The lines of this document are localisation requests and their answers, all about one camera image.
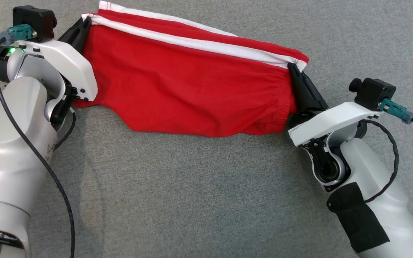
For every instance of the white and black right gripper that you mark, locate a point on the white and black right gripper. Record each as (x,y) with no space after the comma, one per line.
(332,120)

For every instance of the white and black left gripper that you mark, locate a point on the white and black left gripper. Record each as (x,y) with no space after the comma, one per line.
(74,71)

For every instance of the red shorts with white stripes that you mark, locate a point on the red shorts with white stripes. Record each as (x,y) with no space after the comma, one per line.
(192,89)

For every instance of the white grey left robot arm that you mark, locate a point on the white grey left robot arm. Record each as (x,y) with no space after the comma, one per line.
(9,143)

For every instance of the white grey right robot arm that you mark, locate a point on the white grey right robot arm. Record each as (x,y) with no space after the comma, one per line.
(371,168)

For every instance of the black tape wrap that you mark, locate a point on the black tape wrap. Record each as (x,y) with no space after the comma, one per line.
(357,218)

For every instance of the grey fabric sofa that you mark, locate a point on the grey fabric sofa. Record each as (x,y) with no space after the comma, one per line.
(206,197)

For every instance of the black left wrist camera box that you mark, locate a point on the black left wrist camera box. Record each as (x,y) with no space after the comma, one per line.
(34,19)

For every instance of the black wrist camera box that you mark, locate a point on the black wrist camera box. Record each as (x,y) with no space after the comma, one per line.
(34,19)
(373,93)

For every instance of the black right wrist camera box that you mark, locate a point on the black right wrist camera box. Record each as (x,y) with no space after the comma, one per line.
(373,93)

